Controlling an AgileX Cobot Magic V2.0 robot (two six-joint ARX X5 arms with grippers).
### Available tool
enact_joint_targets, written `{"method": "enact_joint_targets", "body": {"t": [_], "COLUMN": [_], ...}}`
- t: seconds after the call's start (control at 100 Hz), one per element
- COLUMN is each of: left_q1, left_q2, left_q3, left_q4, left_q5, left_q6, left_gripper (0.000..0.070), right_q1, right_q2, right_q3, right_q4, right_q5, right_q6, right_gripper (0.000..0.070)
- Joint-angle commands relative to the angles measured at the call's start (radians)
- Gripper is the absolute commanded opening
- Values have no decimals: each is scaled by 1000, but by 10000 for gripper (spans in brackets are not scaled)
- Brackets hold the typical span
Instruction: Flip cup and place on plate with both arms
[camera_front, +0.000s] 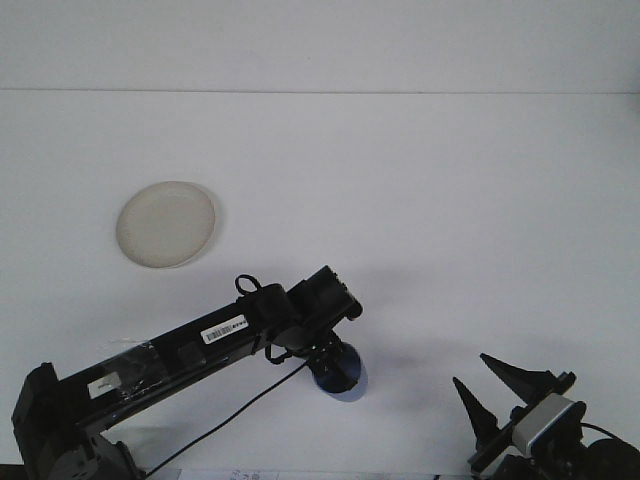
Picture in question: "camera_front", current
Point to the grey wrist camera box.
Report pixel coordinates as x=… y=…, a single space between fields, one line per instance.
x=542 y=417
x=335 y=295

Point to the pale round plate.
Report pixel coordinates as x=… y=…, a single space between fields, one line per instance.
x=167 y=225

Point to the pale blue cup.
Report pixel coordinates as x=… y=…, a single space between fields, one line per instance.
x=361 y=377

